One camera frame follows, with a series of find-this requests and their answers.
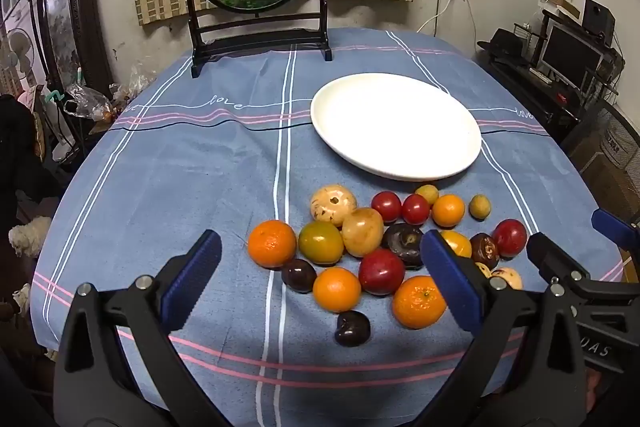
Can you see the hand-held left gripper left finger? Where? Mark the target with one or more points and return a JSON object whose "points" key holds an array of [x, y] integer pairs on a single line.
{"points": [[192, 277]]}

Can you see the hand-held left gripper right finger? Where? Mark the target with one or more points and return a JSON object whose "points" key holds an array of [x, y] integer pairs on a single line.
{"points": [[452, 282]]}

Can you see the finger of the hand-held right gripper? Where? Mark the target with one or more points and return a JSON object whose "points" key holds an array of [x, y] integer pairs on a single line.
{"points": [[550, 257], [617, 229]]}

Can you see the small beige fruit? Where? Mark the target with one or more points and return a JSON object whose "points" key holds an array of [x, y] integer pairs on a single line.
{"points": [[507, 278], [482, 269]]}

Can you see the orange mandarin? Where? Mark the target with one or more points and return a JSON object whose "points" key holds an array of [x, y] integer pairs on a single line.
{"points": [[419, 301], [272, 243], [336, 289]]}

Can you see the yellow tomato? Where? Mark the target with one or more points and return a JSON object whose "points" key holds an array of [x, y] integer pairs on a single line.
{"points": [[457, 243]]}

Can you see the red plum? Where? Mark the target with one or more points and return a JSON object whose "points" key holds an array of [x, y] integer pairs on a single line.
{"points": [[510, 237], [381, 271]]}

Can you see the dark brown fruit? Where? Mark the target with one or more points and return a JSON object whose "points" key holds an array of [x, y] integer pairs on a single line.
{"points": [[484, 250]]}

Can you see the small yellow-green fruit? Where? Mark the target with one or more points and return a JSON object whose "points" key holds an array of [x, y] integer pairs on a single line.
{"points": [[479, 206]]}

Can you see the dark purple plum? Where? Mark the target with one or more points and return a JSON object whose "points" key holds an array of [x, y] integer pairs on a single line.
{"points": [[352, 328], [298, 275]]}

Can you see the white oval plate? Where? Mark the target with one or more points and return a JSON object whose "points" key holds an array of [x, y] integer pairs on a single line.
{"points": [[395, 127]]}

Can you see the wrinkled dark purple fruit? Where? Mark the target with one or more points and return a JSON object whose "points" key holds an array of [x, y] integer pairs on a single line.
{"points": [[404, 244]]}

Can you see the small orange tomato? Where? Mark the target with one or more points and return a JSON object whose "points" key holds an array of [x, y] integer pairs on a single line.
{"points": [[448, 210]]}

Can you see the red cherry tomato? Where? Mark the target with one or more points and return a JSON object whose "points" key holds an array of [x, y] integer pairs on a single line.
{"points": [[386, 206], [415, 209]]}

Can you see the small yellow fruit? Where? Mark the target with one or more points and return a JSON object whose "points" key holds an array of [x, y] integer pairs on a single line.
{"points": [[426, 193]]}

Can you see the blue striped tablecloth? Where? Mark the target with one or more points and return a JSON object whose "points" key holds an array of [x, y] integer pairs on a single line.
{"points": [[175, 182]]}

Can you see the smooth beige fruit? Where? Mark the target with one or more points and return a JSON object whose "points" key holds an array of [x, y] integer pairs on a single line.
{"points": [[362, 232]]}

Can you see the green-yellow tomato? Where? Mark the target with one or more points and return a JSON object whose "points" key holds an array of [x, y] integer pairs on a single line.
{"points": [[321, 242]]}

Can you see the spotted beige fruit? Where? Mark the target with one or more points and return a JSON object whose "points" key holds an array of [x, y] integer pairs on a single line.
{"points": [[332, 205]]}

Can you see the black computer desk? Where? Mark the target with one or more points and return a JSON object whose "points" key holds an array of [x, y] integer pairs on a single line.
{"points": [[525, 92]]}

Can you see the white fluffy dog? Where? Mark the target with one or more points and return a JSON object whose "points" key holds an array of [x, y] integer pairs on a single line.
{"points": [[27, 234]]}

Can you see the computer monitor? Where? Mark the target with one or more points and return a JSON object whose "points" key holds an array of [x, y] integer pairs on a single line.
{"points": [[570, 54]]}

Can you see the clear plastic bag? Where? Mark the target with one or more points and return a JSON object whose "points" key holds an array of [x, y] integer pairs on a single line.
{"points": [[87, 99]]}

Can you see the black speaker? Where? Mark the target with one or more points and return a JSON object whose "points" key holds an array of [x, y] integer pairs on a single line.
{"points": [[598, 17]]}

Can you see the black garment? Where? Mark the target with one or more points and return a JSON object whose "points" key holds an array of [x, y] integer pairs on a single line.
{"points": [[20, 147]]}

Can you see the black hat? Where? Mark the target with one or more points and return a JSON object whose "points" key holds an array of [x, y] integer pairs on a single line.
{"points": [[502, 42]]}

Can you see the flat cardboard box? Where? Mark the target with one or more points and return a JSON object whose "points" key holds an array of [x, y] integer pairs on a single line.
{"points": [[560, 4]]}

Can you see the white standing fan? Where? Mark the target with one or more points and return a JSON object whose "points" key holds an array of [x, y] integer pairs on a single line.
{"points": [[21, 47]]}

